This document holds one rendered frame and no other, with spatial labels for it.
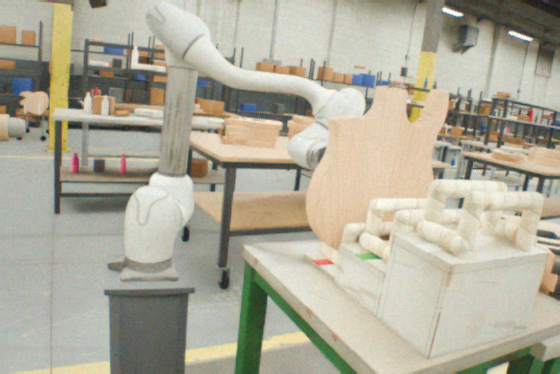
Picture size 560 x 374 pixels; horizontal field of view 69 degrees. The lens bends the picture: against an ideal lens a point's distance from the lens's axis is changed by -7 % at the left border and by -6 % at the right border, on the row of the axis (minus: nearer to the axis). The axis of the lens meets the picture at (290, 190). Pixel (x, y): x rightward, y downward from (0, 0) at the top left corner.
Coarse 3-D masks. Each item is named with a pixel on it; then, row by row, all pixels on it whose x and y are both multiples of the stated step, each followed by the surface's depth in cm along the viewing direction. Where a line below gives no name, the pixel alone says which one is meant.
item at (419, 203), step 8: (376, 200) 90; (384, 200) 91; (392, 200) 92; (400, 200) 93; (408, 200) 94; (416, 200) 95; (424, 200) 96; (384, 208) 90; (392, 208) 91; (400, 208) 92; (408, 208) 93; (416, 208) 94; (424, 208) 95
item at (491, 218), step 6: (498, 210) 82; (486, 216) 84; (492, 216) 83; (498, 216) 82; (486, 222) 84; (492, 222) 83; (486, 228) 84; (492, 228) 83; (486, 234) 84; (492, 234) 83
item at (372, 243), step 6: (366, 234) 91; (360, 240) 91; (366, 240) 90; (372, 240) 89; (378, 240) 88; (366, 246) 90; (372, 246) 88; (378, 246) 86; (384, 246) 85; (372, 252) 88; (378, 252) 86; (384, 252) 84; (384, 258) 85
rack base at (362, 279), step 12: (348, 252) 91; (360, 252) 90; (348, 264) 91; (360, 264) 87; (372, 264) 84; (384, 264) 85; (336, 276) 95; (348, 276) 91; (360, 276) 87; (372, 276) 84; (384, 276) 81; (348, 288) 91; (360, 288) 87; (372, 288) 84; (360, 300) 87; (372, 300) 83; (372, 312) 83
